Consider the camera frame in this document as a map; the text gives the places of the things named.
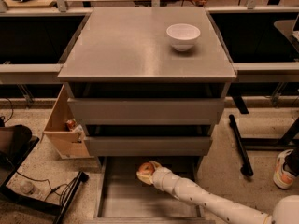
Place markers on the black table leg frame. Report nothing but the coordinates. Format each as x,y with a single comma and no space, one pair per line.
287,141

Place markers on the red apple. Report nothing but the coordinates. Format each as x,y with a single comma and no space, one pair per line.
146,168

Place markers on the grey open bottom drawer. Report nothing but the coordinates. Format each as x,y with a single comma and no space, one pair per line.
123,199

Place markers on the grey drawer cabinet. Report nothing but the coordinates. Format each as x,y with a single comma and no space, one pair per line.
124,52

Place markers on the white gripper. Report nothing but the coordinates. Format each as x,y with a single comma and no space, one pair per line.
162,177

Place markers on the clear plastic bottle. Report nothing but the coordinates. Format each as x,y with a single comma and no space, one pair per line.
28,188

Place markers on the red snack packet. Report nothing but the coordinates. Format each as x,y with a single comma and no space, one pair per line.
71,124

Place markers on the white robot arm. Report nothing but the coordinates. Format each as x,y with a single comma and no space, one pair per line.
285,212

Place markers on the cardboard box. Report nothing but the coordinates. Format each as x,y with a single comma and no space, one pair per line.
69,144

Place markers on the white ceramic bowl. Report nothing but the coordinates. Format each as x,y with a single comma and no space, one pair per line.
182,36

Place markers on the grey top drawer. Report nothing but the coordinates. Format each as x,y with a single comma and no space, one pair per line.
125,111

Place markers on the grey middle drawer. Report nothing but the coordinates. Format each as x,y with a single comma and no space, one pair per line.
148,146

